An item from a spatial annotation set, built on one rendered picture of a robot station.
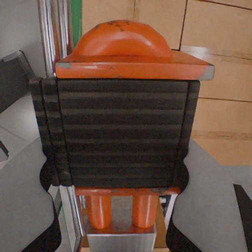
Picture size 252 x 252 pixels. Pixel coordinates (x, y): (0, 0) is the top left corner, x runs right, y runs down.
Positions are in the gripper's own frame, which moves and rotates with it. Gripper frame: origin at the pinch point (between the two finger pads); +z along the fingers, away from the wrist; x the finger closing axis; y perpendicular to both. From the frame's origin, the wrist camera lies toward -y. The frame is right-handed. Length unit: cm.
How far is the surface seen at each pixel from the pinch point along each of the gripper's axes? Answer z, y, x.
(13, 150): 125, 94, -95
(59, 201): 95, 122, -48
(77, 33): 125, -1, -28
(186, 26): 71, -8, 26
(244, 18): 71, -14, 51
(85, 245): 32, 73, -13
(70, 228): 66, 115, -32
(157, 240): 34, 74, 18
